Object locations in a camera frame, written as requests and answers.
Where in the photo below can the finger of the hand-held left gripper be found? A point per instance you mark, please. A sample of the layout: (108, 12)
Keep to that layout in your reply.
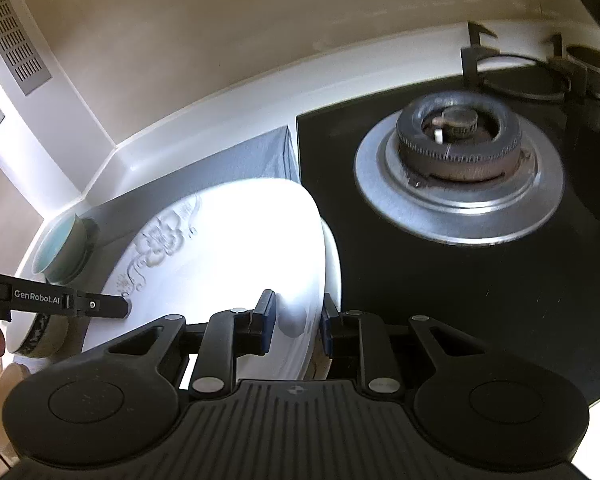
(105, 306)

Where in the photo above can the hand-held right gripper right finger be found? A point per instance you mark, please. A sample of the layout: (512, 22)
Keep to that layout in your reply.
(330, 332)

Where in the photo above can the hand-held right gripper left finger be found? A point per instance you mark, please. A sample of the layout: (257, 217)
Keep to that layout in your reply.
(265, 325)

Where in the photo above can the white bowl with blue pattern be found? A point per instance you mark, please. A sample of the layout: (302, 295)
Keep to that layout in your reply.
(40, 337)

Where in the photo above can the white embossed plate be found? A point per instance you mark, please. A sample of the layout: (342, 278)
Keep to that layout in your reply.
(220, 260)

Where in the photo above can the plain white plate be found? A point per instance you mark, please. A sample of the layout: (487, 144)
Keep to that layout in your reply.
(334, 270)

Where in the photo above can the black glass gas stove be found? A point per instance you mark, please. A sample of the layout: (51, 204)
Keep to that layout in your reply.
(360, 270)

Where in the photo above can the grey cloth mat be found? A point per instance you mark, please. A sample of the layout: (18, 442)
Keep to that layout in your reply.
(190, 180)

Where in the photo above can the large grey vent grille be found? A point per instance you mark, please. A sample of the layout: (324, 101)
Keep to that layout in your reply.
(15, 35)

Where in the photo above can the black pan support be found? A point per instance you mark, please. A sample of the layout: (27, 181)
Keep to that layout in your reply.
(472, 65)

